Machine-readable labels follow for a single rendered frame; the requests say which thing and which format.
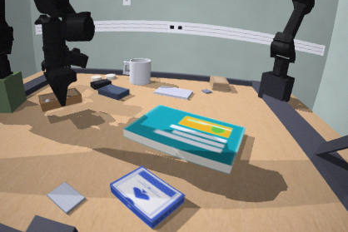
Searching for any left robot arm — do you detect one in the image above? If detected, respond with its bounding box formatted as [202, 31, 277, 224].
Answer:
[0, 0, 95, 79]

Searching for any tan wooden block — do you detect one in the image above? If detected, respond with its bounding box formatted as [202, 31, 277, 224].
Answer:
[210, 76, 229, 91]

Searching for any wooden ball-in-hole puzzle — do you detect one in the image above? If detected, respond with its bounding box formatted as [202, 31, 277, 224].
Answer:
[38, 87, 82, 112]

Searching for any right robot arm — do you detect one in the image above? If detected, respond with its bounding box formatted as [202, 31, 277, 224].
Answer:
[269, 0, 315, 79]

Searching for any white mug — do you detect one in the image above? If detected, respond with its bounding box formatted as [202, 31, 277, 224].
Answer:
[123, 58, 151, 85]

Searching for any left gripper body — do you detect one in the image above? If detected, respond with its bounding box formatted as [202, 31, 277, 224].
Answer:
[41, 41, 77, 86]

